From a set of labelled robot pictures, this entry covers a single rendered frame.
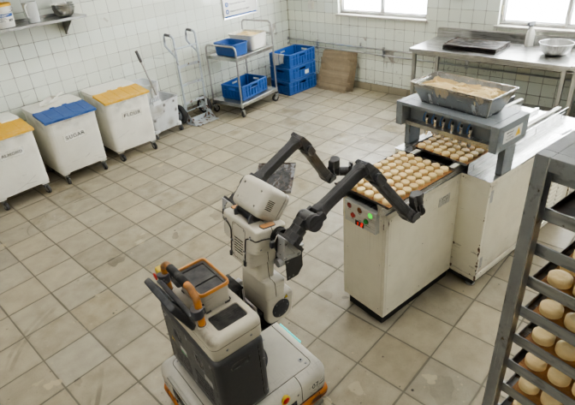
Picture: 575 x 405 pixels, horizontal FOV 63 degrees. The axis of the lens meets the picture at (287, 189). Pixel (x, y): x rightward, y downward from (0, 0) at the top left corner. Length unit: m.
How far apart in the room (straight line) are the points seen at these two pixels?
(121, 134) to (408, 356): 3.90
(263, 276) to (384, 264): 0.82
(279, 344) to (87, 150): 3.45
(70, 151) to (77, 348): 2.51
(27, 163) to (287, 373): 3.56
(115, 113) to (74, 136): 0.50
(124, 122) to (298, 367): 3.75
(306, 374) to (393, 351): 0.68
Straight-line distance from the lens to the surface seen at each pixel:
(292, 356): 2.57
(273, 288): 2.25
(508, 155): 3.04
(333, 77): 7.23
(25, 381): 3.35
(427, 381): 2.87
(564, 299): 1.17
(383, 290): 2.88
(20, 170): 5.19
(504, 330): 1.27
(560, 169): 1.00
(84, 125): 5.31
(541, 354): 1.29
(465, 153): 3.14
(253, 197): 2.03
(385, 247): 2.68
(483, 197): 3.03
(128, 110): 5.51
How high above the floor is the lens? 2.23
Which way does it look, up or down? 30 degrees down
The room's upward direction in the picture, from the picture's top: 5 degrees counter-clockwise
